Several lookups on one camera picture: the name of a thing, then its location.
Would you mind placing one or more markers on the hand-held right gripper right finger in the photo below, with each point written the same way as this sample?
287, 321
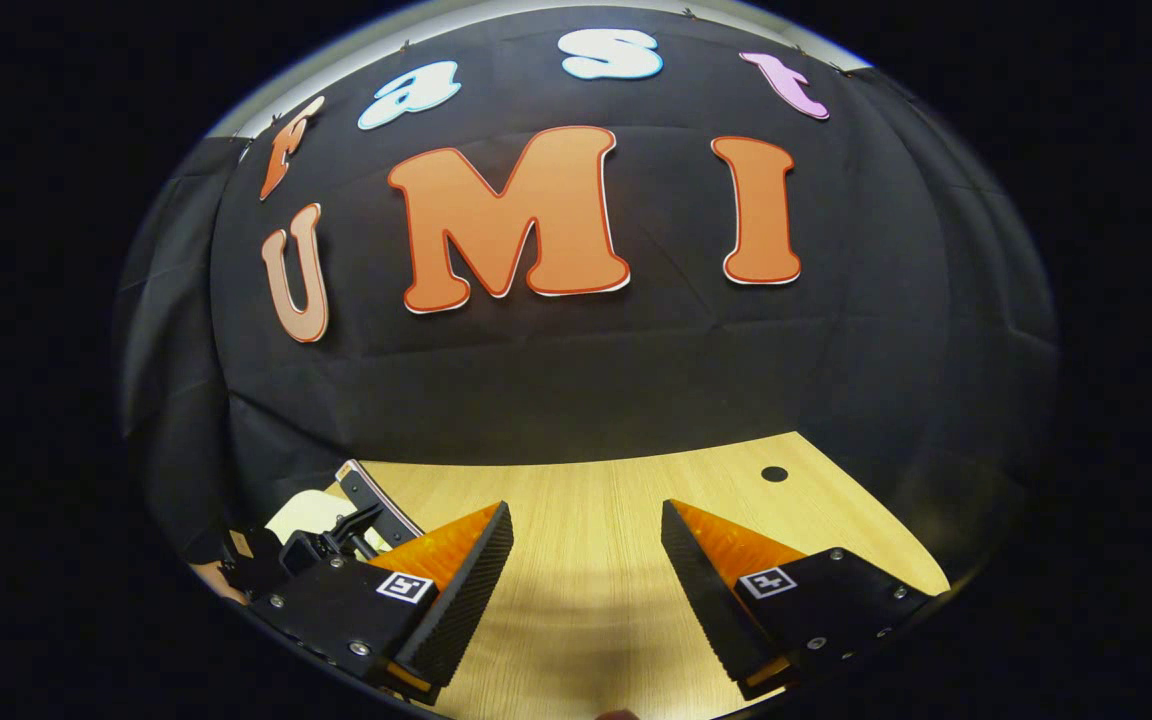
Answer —
706, 590

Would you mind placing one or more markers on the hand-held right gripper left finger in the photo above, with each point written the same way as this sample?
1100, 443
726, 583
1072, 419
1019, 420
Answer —
466, 590

